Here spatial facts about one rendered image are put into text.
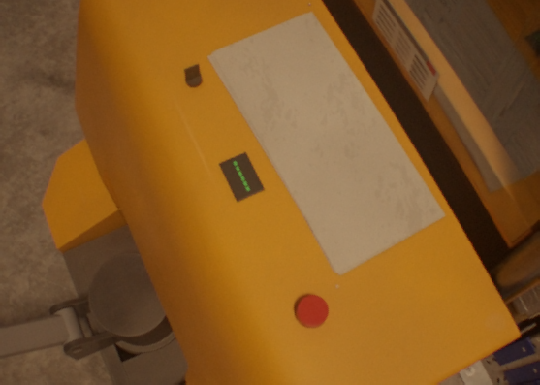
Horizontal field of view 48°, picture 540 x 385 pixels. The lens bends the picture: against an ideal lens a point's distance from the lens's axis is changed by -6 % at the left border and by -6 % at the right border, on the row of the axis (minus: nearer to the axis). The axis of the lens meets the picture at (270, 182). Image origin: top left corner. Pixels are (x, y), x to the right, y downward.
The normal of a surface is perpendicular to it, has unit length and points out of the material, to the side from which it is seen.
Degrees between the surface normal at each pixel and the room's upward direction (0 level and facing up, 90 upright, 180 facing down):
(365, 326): 0
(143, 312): 0
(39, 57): 0
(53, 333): 38
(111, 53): 45
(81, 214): 22
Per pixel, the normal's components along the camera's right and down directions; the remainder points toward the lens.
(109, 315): 0.01, -0.38
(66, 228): -0.33, -0.21
